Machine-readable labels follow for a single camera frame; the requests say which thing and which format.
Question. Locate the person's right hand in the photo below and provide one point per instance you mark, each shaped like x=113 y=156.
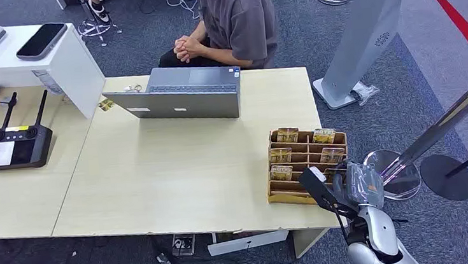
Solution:
x=187 y=43

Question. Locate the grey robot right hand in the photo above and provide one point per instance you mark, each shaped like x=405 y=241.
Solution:
x=364 y=187

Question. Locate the person's left hand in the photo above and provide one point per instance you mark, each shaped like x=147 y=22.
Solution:
x=192 y=55

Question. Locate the person's right forearm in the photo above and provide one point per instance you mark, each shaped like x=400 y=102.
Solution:
x=199 y=34

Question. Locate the person's left forearm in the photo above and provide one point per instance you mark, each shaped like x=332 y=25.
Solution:
x=221 y=57

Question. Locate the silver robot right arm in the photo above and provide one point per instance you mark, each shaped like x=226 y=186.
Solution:
x=378 y=230

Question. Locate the person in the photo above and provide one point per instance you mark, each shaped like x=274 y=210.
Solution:
x=241 y=16

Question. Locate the wooden card holder rack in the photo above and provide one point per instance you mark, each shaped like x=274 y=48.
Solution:
x=294 y=190

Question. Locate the person's legs with shoes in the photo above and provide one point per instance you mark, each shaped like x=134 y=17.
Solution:
x=101 y=13

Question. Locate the grey laptop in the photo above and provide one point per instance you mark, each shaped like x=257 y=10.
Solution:
x=181 y=106

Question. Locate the white table leg panel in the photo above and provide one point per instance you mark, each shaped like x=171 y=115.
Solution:
x=307 y=243

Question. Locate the black stand with round base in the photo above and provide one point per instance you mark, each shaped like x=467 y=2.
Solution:
x=445 y=180

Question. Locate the chrome stool base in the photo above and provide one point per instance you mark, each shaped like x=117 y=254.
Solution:
x=93 y=29

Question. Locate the clear plastic bag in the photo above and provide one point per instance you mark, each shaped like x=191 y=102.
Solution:
x=364 y=92

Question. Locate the chrome stanchion with round base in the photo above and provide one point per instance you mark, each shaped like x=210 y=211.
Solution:
x=449 y=118

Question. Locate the white flat box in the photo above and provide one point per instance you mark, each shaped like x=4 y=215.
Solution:
x=248 y=242

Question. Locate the black smartphone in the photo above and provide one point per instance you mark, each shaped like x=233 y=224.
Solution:
x=41 y=40

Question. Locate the silver kiosk stand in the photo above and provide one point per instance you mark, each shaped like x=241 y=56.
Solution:
x=368 y=22

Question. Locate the white desk riser shelf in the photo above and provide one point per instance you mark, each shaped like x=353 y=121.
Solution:
x=8 y=70

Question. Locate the power strip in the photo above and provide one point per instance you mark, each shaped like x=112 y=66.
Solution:
x=183 y=244

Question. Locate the black remote controller with antennas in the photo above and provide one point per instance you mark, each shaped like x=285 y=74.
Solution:
x=17 y=150

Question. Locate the black power adapter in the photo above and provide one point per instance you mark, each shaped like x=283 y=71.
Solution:
x=165 y=262

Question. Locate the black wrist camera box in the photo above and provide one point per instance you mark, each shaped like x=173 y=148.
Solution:
x=315 y=185

